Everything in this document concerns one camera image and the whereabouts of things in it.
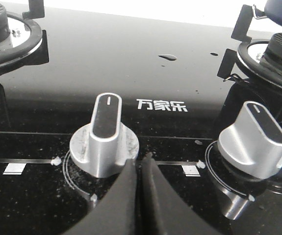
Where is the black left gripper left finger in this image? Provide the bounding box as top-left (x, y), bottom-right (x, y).
top-left (65, 160), bottom-right (137, 235)

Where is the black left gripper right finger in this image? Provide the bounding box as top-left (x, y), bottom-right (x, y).
top-left (142, 152), bottom-right (219, 235)

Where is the blue saucepan with handle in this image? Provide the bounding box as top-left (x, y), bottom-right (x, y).
top-left (252, 0), bottom-right (282, 26)

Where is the right black pot support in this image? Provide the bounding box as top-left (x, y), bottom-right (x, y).
top-left (217, 5), bottom-right (282, 89)

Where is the silver left stove knob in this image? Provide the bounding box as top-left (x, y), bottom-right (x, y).
top-left (69, 93), bottom-right (139, 178)

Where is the silver stove knob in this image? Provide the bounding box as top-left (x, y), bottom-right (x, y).
top-left (69, 93), bottom-right (139, 178)
top-left (217, 101), bottom-right (282, 179)

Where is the silver right stove knob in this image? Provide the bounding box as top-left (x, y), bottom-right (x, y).
top-left (217, 101), bottom-right (282, 179)

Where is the black glass gas stove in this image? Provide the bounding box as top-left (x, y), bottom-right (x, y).
top-left (0, 0), bottom-right (282, 235)

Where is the right gas burner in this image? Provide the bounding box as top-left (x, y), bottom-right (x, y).
top-left (237, 33), bottom-right (282, 88)

